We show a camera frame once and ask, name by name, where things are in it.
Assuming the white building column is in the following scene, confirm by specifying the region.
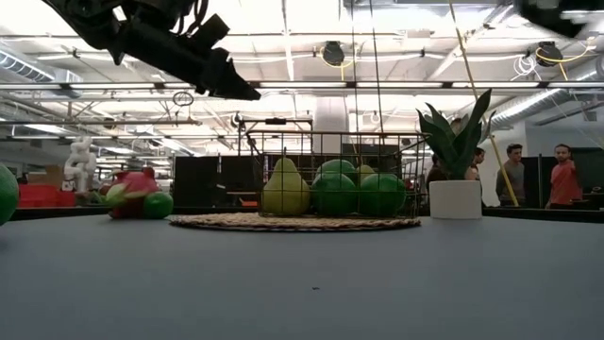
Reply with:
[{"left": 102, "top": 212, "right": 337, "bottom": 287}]
[{"left": 313, "top": 96, "right": 351, "bottom": 155}]

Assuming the yellow-green pear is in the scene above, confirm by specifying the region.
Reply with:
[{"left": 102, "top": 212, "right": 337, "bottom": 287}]
[
  {"left": 261, "top": 157, "right": 311, "bottom": 217},
  {"left": 354, "top": 163, "right": 378, "bottom": 183}
]

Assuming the round woven placemat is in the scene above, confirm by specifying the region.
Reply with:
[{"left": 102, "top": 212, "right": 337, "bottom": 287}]
[{"left": 168, "top": 212, "right": 423, "bottom": 233}]

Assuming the silver ventilation duct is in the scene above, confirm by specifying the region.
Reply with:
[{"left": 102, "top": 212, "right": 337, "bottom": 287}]
[
  {"left": 490, "top": 70, "right": 604, "bottom": 127},
  {"left": 0, "top": 49, "right": 84, "bottom": 98}
]

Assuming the yellow hanging cable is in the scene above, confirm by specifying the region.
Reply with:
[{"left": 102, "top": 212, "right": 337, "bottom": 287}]
[{"left": 447, "top": 0, "right": 520, "bottom": 208}]

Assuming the red plastic bin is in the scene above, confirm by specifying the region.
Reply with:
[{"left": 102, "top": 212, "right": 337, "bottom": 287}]
[{"left": 17, "top": 183, "right": 77, "bottom": 209}]

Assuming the black ceiling cable reel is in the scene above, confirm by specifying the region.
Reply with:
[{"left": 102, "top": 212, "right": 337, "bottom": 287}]
[
  {"left": 322, "top": 41, "right": 346, "bottom": 67},
  {"left": 536, "top": 41, "right": 563, "bottom": 67}
]

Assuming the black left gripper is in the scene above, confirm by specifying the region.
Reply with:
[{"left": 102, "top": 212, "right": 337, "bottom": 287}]
[{"left": 110, "top": 0, "right": 261, "bottom": 101}]

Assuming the black partition panel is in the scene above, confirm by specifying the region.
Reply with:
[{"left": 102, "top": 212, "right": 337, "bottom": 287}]
[
  {"left": 173, "top": 154, "right": 265, "bottom": 209},
  {"left": 518, "top": 146, "right": 604, "bottom": 209}
]

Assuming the person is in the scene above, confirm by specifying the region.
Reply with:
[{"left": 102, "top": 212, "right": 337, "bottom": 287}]
[
  {"left": 424, "top": 150, "right": 449, "bottom": 190},
  {"left": 464, "top": 145, "right": 487, "bottom": 181},
  {"left": 495, "top": 143, "right": 528, "bottom": 208},
  {"left": 545, "top": 143, "right": 584, "bottom": 211}
]

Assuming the thin black hanging cable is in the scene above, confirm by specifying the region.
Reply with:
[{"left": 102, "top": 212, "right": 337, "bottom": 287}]
[{"left": 349, "top": 0, "right": 360, "bottom": 136}]

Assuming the small green lime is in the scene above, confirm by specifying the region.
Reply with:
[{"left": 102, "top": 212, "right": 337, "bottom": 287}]
[{"left": 142, "top": 191, "right": 175, "bottom": 220}]

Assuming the black wire basket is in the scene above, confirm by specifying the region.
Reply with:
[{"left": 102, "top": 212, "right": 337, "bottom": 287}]
[{"left": 244, "top": 129, "right": 429, "bottom": 219}]

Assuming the green plant in white pot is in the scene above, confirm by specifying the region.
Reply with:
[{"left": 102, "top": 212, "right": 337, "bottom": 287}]
[{"left": 416, "top": 88, "right": 496, "bottom": 220}]

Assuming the pink dragon fruit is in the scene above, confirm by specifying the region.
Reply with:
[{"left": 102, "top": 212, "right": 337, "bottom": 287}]
[{"left": 96, "top": 165, "right": 161, "bottom": 220}]

